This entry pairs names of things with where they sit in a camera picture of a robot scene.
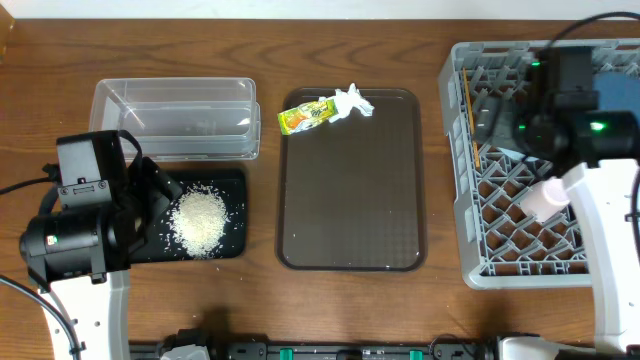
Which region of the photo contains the wooden chopstick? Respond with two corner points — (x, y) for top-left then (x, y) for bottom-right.
(462, 68), (481, 170)

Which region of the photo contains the pile of rice grains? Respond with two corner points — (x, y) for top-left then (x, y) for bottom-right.
(164, 182), (230, 259)

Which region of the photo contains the pink cup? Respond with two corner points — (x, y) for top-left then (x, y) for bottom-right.
(520, 177), (570, 223)

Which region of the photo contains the dark blue plate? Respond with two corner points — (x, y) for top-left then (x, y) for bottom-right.
(593, 72), (640, 118)

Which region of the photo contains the white tissue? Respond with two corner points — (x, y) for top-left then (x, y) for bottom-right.
(320, 83), (374, 123)

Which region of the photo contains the green yellow snack wrapper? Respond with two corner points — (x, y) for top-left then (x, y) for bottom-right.
(278, 99), (338, 135)

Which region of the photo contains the light blue bowl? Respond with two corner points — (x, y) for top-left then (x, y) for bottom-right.
(497, 147), (538, 162)

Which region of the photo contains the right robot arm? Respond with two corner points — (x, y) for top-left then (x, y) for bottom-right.
(475, 89), (639, 359)

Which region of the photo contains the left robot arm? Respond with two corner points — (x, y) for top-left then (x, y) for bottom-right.
(20, 155), (182, 359)

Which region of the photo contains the grey dishwasher rack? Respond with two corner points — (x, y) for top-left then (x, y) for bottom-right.
(438, 38), (639, 290)

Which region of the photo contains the black plastic tray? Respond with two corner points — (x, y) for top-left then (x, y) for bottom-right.
(130, 169), (247, 264)

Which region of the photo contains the clear plastic bin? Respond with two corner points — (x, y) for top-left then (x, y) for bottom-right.
(89, 77), (261, 162)

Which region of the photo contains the brown serving tray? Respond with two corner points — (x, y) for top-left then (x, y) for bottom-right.
(276, 88), (428, 272)

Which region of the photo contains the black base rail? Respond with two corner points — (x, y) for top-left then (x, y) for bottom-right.
(130, 329), (499, 360)

